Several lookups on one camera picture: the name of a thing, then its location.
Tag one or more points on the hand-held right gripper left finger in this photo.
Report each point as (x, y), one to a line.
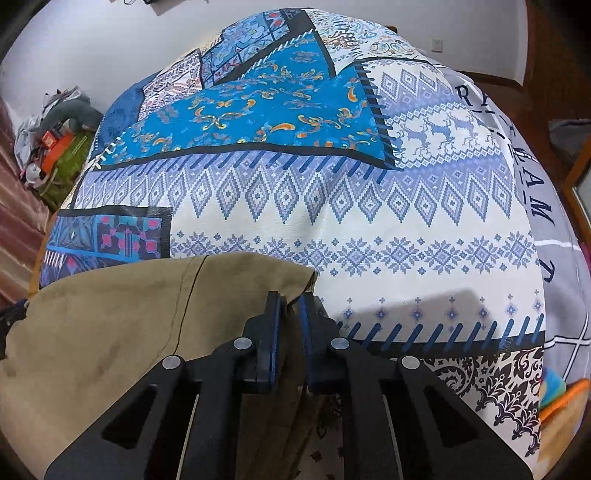
(276, 323)

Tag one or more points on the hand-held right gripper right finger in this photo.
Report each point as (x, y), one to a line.
(304, 323)

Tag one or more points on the khaki pants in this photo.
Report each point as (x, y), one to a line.
(115, 332)

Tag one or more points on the blue patterned patchwork blanket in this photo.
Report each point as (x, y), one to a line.
(300, 198)

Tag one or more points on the green mat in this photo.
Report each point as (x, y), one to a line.
(69, 161)

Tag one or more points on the grey lettered bed sheet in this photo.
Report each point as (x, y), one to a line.
(535, 194)

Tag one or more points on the colourful toy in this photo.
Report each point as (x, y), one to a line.
(561, 392)

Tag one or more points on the pile of clutter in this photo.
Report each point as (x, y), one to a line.
(48, 134)

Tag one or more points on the white wall socket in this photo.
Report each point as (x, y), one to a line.
(437, 44)

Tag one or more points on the wooden furniture frame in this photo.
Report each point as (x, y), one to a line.
(581, 170)

